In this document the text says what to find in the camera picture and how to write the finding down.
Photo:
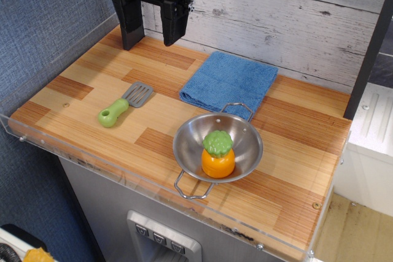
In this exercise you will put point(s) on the green handled grey toy spatula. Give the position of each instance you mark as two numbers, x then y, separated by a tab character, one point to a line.
135	96

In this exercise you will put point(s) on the blue folded cloth napkin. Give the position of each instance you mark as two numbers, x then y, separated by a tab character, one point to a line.
230	83

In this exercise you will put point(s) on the orange toy carrot green top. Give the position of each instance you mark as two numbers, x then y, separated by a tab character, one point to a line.
218	157

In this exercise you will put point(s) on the clear acrylic table guard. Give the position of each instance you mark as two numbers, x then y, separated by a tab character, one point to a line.
300	120

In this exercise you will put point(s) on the grey toy fridge cabinet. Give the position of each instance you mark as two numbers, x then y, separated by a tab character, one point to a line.
105	203

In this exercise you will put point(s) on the silver dispenser button panel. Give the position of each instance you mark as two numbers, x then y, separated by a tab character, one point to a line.
154	241

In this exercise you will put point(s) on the white toy sink counter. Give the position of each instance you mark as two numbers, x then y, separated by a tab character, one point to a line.
364	174

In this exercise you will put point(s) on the white black box bottom left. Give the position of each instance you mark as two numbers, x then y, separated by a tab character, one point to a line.
19	240

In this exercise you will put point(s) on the yellow toy at bottom left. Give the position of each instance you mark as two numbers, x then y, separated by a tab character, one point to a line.
38	255

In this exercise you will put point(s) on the small steel two-handled bowl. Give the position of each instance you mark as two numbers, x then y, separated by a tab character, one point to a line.
188	147

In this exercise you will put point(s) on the dark right upright post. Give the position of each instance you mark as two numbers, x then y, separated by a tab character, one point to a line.
373	48

